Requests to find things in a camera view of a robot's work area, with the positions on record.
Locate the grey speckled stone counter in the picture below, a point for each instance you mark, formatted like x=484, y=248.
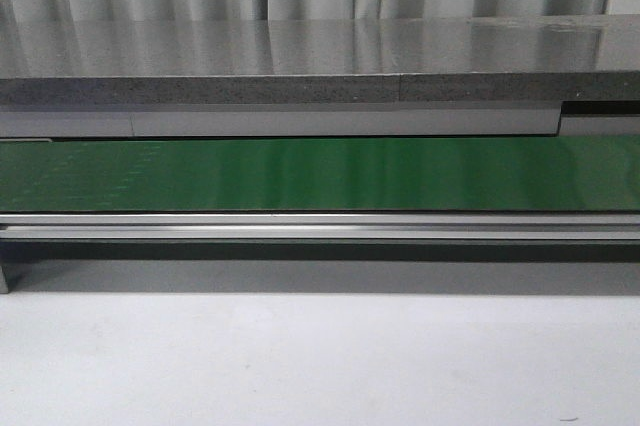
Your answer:
x=513, y=76

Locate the aluminium conveyor frame rail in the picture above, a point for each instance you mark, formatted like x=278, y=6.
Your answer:
x=422, y=253

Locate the green conveyor belt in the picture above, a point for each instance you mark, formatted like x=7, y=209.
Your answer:
x=570, y=173

